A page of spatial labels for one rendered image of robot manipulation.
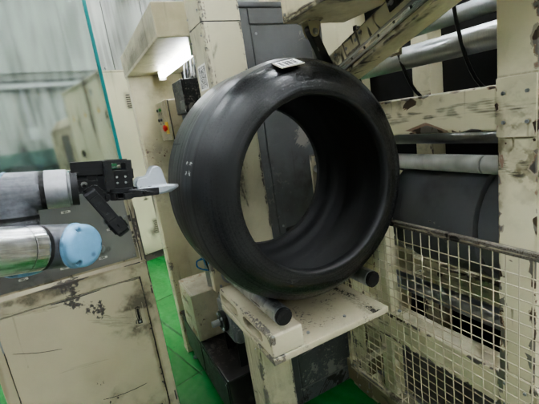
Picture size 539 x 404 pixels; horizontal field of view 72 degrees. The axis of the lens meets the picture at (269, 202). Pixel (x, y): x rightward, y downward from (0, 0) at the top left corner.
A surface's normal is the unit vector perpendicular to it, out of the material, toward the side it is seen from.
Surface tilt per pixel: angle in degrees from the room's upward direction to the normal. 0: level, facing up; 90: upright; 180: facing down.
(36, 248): 85
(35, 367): 90
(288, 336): 90
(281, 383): 90
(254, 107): 82
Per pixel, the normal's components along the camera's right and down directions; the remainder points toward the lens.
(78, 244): 0.91, -0.04
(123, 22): 0.65, 0.07
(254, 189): 0.47, 0.13
